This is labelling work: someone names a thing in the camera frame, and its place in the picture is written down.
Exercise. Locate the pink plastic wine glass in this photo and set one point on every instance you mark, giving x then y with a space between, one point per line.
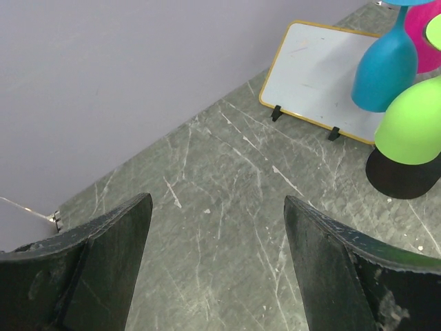
415 23

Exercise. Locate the green plastic wine glass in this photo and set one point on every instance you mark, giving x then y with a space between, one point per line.
410 130

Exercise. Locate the yellow framed whiteboard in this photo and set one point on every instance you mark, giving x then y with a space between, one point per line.
311 78

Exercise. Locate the blue plastic wine glass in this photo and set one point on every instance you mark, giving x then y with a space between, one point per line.
388 67

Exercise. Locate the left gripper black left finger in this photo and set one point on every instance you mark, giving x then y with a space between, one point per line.
80 279

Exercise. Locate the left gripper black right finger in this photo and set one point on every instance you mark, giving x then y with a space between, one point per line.
351 281

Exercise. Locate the copper wire wine glass rack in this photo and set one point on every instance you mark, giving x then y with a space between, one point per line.
400 181

